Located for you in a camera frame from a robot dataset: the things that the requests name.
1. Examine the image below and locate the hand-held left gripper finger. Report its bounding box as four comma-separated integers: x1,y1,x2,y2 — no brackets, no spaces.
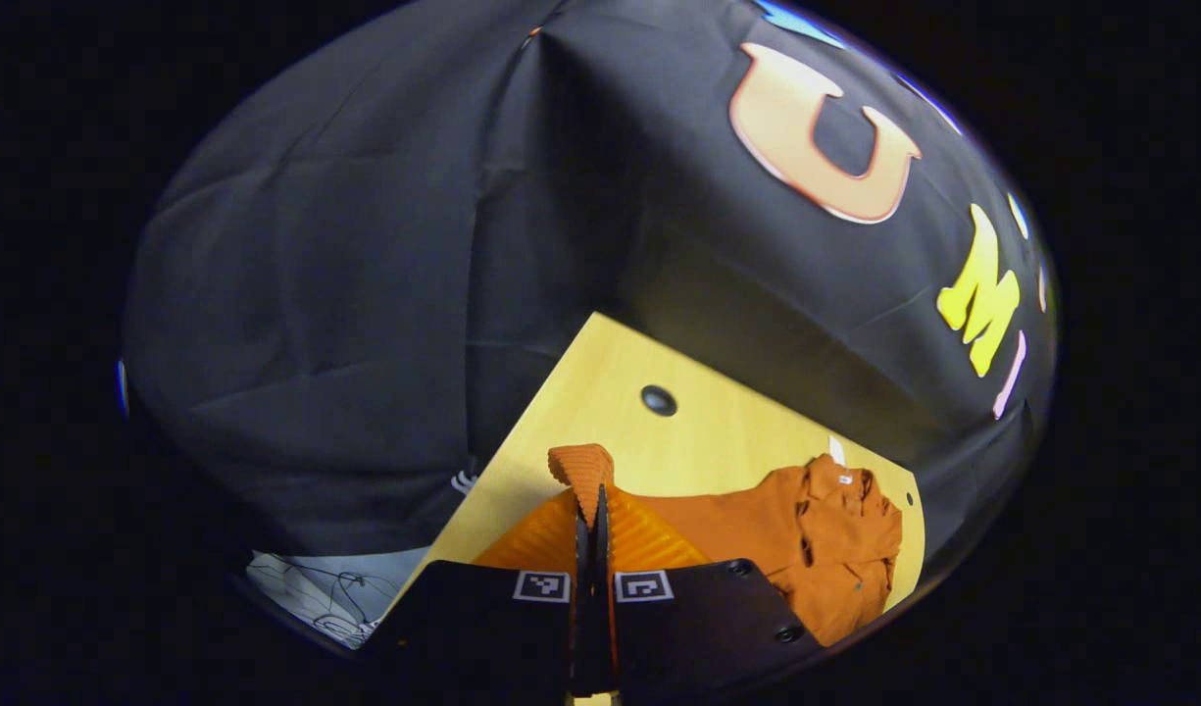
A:
594,485,825,699
365,485,593,699

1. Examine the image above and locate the orange ribbed cardigan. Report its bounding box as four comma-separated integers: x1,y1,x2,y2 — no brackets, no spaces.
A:
547,443,903,648

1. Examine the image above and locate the black backdrop cloth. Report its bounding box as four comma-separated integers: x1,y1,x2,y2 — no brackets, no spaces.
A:
120,0,1060,589

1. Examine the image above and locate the thin black cable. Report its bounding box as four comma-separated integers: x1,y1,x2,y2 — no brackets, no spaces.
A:
267,554,385,633

